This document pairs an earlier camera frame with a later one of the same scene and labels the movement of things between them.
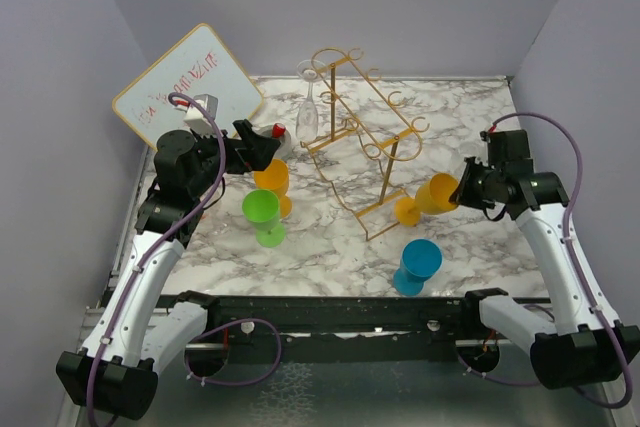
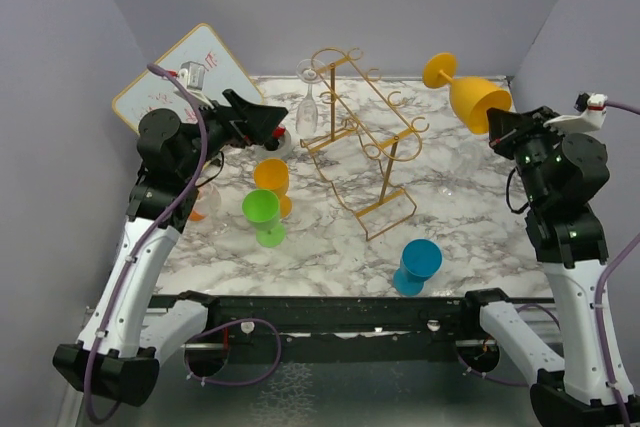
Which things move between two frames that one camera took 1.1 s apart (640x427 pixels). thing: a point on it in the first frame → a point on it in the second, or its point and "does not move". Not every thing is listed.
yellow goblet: [275, 178] does not move
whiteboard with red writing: [200, 64] does not move
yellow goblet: [433, 198] → [472, 97]
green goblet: [261, 208] does not move
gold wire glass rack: [370, 132] does not move
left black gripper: [252, 152] → [253, 124]
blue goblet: [420, 260] does not move
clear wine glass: [307, 114] does not move
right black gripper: [464, 194] → [507, 127]
